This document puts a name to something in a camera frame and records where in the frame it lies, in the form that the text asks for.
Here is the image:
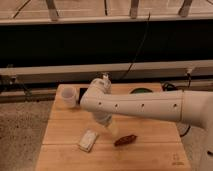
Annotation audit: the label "wooden table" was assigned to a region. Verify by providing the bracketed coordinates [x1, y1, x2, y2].
[34, 82, 192, 171]

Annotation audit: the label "black rectangular block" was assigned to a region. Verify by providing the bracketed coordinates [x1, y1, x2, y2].
[78, 88, 88, 104]

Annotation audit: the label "black cable by robot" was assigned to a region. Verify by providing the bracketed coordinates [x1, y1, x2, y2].
[161, 71, 193, 138]

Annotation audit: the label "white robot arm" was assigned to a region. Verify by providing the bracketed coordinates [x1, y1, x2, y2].
[80, 78, 213, 171]

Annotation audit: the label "black hanging cable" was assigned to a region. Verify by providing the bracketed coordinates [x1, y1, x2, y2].
[119, 12, 152, 82]

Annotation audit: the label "green ceramic bowl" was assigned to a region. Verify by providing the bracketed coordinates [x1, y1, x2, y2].
[131, 88, 153, 94]

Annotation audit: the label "brown red chili pepper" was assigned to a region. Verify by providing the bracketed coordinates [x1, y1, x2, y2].
[114, 135, 137, 146]

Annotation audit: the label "white plastic cup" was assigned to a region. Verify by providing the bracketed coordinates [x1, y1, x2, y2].
[61, 87, 78, 108]

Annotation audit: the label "clear glass bottle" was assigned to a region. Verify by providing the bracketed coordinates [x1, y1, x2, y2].
[102, 72, 109, 80]

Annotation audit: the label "white rectangular sponge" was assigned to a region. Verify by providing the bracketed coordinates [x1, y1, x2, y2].
[78, 130, 98, 152]

